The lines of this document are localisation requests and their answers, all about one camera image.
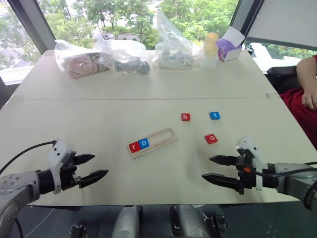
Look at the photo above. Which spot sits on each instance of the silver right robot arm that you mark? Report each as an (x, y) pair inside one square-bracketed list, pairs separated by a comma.
[(289, 178)]

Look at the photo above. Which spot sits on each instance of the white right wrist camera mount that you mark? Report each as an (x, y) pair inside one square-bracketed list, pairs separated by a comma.
[(250, 145)]

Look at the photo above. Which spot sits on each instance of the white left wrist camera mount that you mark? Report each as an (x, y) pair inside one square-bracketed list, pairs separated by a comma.
[(58, 153)]

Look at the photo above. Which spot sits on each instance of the wooden letter tray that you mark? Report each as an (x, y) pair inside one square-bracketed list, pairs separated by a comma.
[(161, 137)]

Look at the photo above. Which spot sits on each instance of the person's bare hand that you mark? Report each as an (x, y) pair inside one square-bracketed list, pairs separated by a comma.
[(310, 99)]

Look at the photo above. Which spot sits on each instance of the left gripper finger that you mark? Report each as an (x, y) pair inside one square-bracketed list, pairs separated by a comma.
[(94, 177), (85, 158)]

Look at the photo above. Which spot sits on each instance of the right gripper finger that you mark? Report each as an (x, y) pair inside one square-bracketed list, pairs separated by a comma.
[(225, 160), (223, 181)]

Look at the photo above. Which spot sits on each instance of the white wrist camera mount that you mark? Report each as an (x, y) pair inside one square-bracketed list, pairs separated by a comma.
[(58, 153), (250, 145)]

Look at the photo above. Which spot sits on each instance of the red tile letter o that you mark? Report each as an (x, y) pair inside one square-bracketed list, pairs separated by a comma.
[(211, 139)]

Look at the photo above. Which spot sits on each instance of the white roller blind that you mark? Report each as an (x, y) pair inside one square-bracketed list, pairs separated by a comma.
[(284, 22)]

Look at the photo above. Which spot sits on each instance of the small black object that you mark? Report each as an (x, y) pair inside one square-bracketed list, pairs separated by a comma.
[(250, 48)]

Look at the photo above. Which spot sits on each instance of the blue tile letter o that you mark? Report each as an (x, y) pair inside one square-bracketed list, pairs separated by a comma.
[(143, 143)]

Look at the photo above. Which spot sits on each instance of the red tile letter b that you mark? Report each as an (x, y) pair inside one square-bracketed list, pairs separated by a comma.
[(186, 117)]

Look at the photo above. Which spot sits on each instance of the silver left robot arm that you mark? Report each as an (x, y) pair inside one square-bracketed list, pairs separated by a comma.
[(15, 186)]

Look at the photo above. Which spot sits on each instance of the black metal bracket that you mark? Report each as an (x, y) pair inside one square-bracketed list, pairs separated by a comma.
[(78, 230), (218, 225)]

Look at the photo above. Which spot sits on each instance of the stack of yellow clear cups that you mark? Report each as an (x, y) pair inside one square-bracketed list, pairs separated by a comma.
[(210, 49)]

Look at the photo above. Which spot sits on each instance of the person's red clothed body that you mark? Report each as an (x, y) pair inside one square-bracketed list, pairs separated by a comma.
[(302, 119)]

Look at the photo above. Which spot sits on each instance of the red tile letter r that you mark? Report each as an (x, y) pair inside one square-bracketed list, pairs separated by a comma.
[(133, 147)]

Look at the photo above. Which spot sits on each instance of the grey rounded robot leg shell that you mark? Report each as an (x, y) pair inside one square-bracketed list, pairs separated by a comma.
[(126, 223), (192, 220)]

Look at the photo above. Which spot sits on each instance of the plastic bag with white parts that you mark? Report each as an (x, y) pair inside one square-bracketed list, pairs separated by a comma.
[(173, 52)]

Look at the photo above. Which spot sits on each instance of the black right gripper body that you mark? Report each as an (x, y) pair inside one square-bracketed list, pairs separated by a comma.
[(246, 178)]

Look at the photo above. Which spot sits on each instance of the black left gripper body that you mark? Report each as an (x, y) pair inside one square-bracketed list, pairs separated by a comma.
[(68, 173)]

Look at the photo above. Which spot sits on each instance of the person's bare forearm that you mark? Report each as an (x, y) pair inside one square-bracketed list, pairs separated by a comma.
[(307, 74)]

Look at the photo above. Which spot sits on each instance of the plastic bag with grey object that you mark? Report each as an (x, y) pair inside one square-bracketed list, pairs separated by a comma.
[(131, 65)]

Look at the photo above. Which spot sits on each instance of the black chair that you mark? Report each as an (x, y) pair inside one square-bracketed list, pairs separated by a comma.
[(282, 77)]

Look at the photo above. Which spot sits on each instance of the blue tile letter t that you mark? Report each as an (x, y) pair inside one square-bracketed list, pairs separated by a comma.
[(215, 115)]

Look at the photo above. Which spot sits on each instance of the plastic bag with pink cloth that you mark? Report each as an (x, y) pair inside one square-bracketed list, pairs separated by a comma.
[(79, 64)]

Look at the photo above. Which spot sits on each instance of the purple tissue box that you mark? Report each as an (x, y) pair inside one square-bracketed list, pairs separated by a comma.
[(230, 50)]

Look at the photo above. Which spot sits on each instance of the dark slanted window pillar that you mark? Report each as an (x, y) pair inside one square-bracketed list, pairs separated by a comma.
[(32, 24), (244, 17)]

